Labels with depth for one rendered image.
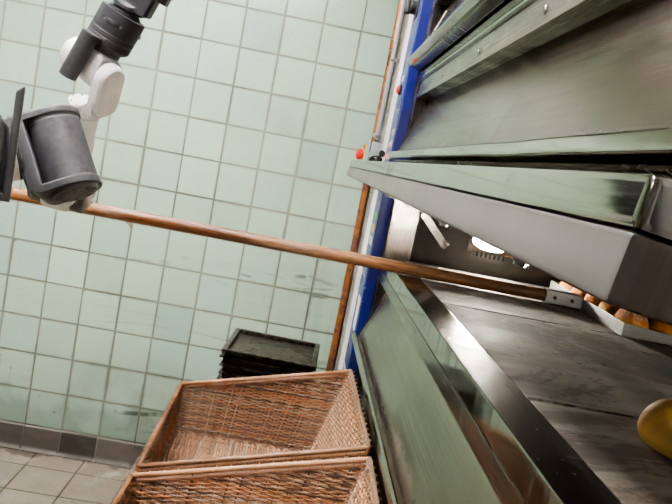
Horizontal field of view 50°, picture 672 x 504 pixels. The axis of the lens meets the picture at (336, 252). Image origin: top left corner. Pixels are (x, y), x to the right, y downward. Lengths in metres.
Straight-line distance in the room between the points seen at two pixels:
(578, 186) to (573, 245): 0.03
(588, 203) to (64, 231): 2.89
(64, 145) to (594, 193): 1.10
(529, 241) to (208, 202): 2.66
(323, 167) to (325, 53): 0.45
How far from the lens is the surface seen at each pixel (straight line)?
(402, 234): 2.05
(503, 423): 0.80
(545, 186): 0.34
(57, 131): 1.31
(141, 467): 1.59
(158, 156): 2.98
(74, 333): 3.16
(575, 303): 1.81
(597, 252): 0.26
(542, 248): 0.31
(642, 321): 1.61
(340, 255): 1.72
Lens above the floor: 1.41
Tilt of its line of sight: 7 degrees down
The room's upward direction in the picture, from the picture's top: 11 degrees clockwise
